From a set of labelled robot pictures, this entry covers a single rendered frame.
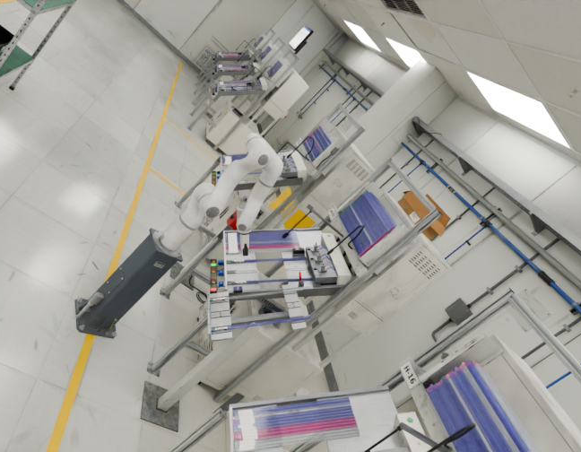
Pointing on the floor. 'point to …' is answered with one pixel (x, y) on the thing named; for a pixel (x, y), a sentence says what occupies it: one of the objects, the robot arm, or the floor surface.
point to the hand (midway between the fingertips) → (245, 252)
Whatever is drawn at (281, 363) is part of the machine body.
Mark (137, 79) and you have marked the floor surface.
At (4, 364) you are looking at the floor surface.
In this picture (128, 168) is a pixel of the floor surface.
